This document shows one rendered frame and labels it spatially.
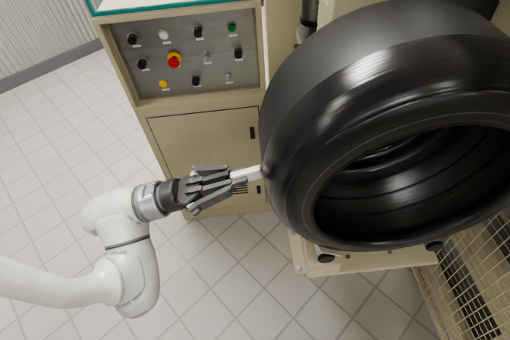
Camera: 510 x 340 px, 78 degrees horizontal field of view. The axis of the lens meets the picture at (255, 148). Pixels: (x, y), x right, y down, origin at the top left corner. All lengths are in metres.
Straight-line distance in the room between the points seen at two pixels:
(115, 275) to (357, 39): 0.65
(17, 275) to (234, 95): 0.93
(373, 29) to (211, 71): 0.82
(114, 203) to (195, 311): 1.12
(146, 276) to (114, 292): 0.07
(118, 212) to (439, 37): 0.69
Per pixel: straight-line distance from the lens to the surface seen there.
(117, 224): 0.78
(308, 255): 0.91
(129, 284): 0.77
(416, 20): 0.60
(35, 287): 0.72
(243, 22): 1.19
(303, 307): 1.77
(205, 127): 1.41
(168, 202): 0.73
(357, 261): 0.99
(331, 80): 0.52
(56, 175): 2.69
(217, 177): 0.72
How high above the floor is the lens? 1.70
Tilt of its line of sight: 47 degrees down
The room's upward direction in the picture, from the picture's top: 6 degrees counter-clockwise
